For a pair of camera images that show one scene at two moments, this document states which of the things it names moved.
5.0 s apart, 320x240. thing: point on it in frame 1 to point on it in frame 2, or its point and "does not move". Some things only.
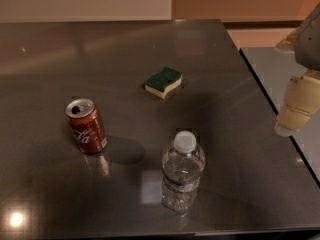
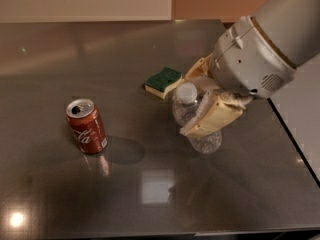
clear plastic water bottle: [182, 168] to [185, 102]
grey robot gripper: [310, 44] to [250, 61]
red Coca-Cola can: [86, 125] does not move
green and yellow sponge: [158, 83] does not move
